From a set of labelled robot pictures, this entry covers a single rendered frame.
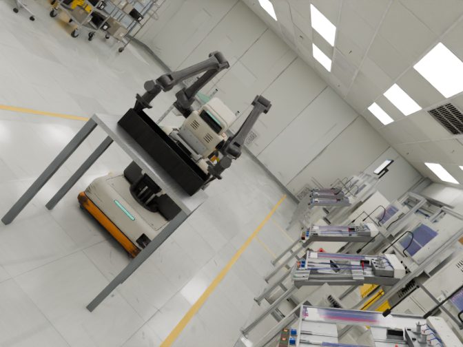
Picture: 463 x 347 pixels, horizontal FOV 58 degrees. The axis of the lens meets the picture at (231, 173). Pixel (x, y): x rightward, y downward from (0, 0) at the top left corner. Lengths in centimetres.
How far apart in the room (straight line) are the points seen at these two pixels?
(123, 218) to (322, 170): 959
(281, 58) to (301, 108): 154
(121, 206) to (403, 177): 1016
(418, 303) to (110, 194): 241
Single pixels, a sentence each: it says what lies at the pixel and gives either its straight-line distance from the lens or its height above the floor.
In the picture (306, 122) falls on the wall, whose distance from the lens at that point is 1217.
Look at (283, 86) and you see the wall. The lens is 1232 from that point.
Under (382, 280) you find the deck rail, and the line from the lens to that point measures 349.
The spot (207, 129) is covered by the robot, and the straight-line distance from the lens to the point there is 280.
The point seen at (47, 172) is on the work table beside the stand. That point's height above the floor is 39.
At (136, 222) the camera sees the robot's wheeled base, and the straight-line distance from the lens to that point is 295.
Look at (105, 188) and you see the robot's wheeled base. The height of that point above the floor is 26.
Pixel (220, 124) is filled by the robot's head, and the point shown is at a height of 114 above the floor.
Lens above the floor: 145
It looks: 10 degrees down
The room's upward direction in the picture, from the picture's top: 45 degrees clockwise
